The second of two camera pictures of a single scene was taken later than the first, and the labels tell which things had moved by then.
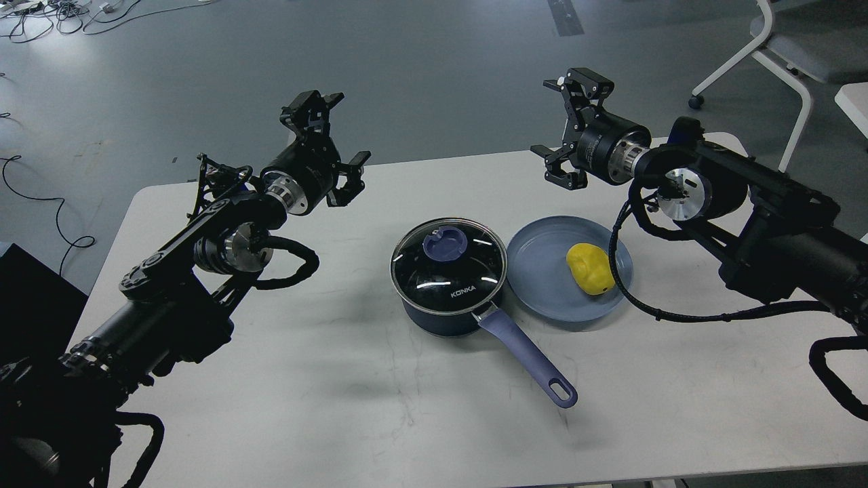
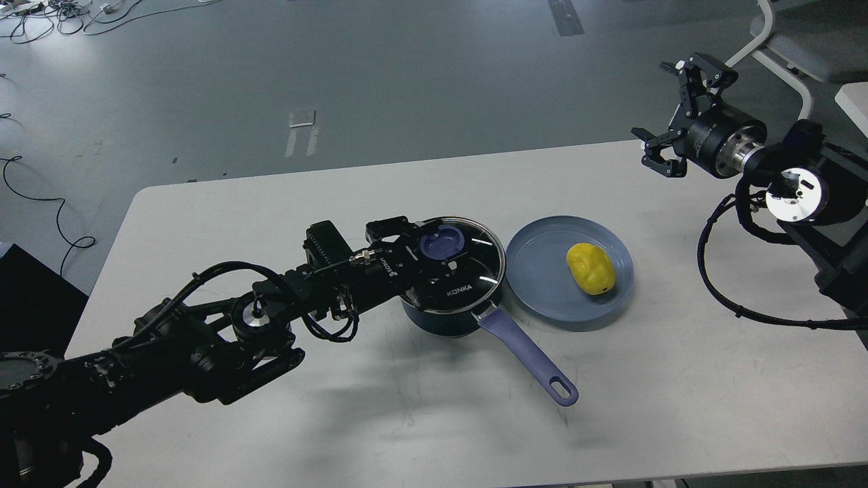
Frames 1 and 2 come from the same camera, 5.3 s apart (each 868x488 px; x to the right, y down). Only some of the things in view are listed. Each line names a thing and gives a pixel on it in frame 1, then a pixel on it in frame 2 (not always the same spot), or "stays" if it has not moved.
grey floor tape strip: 565,17 stays
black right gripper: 607,148 -> 718,139
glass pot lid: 447,266 stays
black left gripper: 304,173 -> 397,260
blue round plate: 537,265 stays
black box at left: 40,310 stays
